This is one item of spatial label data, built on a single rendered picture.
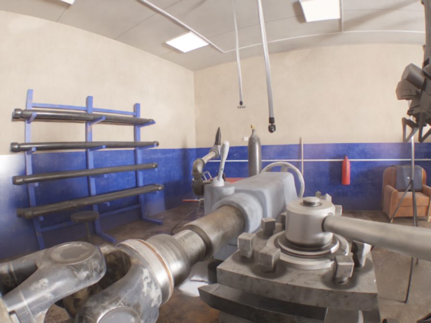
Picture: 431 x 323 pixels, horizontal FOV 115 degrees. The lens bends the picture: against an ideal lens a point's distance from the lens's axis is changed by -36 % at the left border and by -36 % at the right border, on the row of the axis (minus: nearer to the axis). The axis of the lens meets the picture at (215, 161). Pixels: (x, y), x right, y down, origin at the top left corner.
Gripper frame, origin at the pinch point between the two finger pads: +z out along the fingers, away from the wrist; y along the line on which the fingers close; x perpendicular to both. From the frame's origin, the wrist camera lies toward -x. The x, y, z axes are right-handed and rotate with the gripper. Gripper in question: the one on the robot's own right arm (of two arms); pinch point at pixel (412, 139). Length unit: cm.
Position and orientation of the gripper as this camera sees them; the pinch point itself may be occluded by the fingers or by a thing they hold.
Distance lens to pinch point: 71.2
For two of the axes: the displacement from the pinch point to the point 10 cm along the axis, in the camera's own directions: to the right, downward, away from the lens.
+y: -3.6, 0.6, -9.3
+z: -4.4, 8.7, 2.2
